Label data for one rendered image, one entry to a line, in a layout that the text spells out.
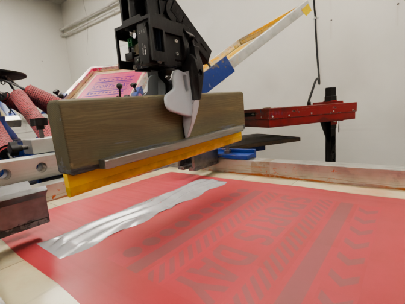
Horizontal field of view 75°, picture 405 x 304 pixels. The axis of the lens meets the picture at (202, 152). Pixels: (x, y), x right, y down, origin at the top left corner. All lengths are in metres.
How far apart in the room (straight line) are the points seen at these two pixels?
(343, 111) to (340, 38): 0.91
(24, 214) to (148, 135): 0.19
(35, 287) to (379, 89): 2.23
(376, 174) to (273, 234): 0.27
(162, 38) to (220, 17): 2.53
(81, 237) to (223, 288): 0.21
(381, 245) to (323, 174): 0.25
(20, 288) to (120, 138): 0.18
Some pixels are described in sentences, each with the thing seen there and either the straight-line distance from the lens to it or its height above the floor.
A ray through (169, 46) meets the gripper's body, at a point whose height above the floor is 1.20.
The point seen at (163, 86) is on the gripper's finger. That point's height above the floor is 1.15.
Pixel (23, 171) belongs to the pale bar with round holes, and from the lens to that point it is 0.67.
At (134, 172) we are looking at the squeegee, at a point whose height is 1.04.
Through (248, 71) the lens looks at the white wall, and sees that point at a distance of 2.61.
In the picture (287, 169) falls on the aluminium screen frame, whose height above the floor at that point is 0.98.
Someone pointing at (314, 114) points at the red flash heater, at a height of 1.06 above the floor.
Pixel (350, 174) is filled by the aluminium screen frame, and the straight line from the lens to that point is 0.57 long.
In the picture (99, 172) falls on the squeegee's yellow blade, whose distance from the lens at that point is 0.32.
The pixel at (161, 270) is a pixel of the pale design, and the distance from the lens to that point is 0.30.
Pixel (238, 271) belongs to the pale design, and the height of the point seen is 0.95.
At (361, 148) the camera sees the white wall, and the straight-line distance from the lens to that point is 2.34.
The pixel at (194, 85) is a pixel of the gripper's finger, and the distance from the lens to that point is 0.37.
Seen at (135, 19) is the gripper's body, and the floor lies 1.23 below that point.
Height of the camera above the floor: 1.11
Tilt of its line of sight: 9 degrees down
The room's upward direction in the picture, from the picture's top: 4 degrees counter-clockwise
